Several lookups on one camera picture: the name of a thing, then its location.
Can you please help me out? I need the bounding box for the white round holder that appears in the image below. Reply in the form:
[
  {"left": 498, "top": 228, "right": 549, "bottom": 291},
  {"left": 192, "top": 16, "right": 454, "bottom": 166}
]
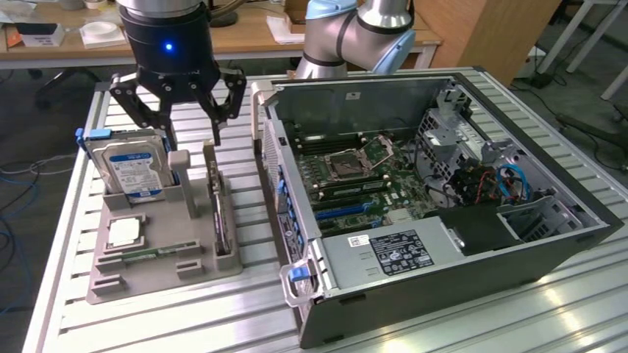
[{"left": 78, "top": 21, "right": 124, "bottom": 49}]

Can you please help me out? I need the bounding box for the perforated metal drive cage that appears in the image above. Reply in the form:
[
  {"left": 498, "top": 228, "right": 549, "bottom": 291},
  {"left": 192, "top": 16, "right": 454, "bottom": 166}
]
[{"left": 414, "top": 79, "right": 496, "bottom": 192}]

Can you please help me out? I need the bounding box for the blue floor cable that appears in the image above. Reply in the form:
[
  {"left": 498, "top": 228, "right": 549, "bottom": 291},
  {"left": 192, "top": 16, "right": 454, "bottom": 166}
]
[{"left": 0, "top": 174, "right": 42, "bottom": 317}]

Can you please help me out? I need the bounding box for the graphics card with metal bracket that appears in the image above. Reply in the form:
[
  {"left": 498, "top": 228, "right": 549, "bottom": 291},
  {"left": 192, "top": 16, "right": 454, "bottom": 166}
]
[{"left": 201, "top": 138, "right": 234, "bottom": 257}]

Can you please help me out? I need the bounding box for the black plastic cover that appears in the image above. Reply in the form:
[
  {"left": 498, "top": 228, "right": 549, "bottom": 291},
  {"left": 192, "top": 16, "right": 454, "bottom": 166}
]
[{"left": 421, "top": 204, "right": 525, "bottom": 257}]

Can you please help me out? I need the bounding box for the black open PC case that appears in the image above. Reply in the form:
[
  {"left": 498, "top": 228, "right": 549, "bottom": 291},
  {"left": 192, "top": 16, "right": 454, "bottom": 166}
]
[{"left": 249, "top": 71, "right": 624, "bottom": 349}]

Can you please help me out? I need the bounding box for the RAM stick with black chips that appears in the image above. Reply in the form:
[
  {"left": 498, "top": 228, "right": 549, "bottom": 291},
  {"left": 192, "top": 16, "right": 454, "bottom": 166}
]
[{"left": 317, "top": 175, "right": 388, "bottom": 198}]

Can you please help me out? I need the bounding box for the grey disk bay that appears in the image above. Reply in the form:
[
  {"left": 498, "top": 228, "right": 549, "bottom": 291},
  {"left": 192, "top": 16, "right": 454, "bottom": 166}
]
[{"left": 494, "top": 193, "right": 588, "bottom": 246}]

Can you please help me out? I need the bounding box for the red wire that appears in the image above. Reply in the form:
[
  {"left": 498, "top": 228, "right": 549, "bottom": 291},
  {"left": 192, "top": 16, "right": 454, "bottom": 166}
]
[{"left": 477, "top": 170, "right": 492, "bottom": 204}]

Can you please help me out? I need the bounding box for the hard disk in blue caddy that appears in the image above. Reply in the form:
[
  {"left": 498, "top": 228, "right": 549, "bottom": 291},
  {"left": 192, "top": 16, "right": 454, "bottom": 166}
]
[{"left": 73, "top": 124, "right": 172, "bottom": 204}]

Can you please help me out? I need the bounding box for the blue wire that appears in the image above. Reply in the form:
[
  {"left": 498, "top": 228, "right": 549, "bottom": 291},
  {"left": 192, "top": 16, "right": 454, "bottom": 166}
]
[{"left": 494, "top": 164, "right": 534, "bottom": 202}]

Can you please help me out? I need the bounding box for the green motherboard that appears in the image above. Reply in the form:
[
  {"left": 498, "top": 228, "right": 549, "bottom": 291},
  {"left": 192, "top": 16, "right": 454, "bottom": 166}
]
[{"left": 282, "top": 121, "right": 445, "bottom": 238}]

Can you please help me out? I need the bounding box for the silver CPU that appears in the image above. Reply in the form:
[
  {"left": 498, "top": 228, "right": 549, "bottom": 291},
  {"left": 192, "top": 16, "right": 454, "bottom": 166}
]
[{"left": 105, "top": 217, "right": 141, "bottom": 248}]

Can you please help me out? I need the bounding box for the black RAM slot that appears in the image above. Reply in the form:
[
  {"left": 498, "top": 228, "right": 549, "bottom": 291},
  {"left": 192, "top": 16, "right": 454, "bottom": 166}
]
[
  {"left": 292, "top": 131, "right": 362, "bottom": 145},
  {"left": 296, "top": 140, "right": 366, "bottom": 155}
]

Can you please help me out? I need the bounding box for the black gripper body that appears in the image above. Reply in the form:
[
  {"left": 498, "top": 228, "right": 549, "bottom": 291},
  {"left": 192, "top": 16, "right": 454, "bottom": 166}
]
[{"left": 118, "top": 6, "right": 222, "bottom": 107}]

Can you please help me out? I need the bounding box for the grey parts rack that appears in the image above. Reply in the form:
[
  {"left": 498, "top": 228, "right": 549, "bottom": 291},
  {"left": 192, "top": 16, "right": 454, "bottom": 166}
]
[{"left": 85, "top": 149, "right": 245, "bottom": 306}]

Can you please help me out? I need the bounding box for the black floor adapter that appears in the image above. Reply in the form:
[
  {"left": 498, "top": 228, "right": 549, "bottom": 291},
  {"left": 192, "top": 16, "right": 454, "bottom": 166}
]
[{"left": 528, "top": 71, "right": 554, "bottom": 90}]

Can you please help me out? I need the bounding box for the wooden cabinet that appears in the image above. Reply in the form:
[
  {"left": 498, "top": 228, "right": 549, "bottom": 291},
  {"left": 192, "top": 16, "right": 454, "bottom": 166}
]
[{"left": 424, "top": 0, "right": 564, "bottom": 88}]

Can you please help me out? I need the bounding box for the white paper box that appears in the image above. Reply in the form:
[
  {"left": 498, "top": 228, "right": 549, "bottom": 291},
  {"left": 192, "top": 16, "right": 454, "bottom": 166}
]
[{"left": 265, "top": 15, "right": 308, "bottom": 45}]

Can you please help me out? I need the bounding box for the black lamp base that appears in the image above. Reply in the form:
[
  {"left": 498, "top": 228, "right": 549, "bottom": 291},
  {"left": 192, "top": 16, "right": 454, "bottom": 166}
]
[{"left": 209, "top": 0, "right": 240, "bottom": 29}]

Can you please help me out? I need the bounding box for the green RAM stick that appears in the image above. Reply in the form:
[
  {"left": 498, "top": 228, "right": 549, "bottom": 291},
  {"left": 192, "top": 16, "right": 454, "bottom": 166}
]
[{"left": 120, "top": 244, "right": 197, "bottom": 264}]

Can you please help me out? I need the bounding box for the white box with black lid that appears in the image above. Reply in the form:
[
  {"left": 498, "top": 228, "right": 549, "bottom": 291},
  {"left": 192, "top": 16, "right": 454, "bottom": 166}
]
[{"left": 13, "top": 22, "right": 66, "bottom": 48}]

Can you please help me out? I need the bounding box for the black chair base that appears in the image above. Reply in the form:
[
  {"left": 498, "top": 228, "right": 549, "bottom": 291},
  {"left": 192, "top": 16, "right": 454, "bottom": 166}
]
[
  {"left": 28, "top": 64, "right": 149, "bottom": 110},
  {"left": 556, "top": 97, "right": 628, "bottom": 150}
]

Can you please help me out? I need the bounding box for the white table frame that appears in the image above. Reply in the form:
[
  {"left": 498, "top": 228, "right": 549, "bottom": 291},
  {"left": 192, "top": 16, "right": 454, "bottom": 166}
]
[{"left": 533, "top": 0, "right": 628, "bottom": 101}]

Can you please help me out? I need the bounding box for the grey power supply unit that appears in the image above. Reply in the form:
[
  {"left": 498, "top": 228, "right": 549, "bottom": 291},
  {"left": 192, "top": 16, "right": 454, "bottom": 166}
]
[{"left": 306, "top": 215, "right": 465, "bottom": 292}]

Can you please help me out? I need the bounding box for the metal socket cover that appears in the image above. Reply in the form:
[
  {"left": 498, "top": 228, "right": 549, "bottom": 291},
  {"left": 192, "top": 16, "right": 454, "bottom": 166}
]
[{"left": 360, "top": 134, "right": 400, "bottom": 172}]

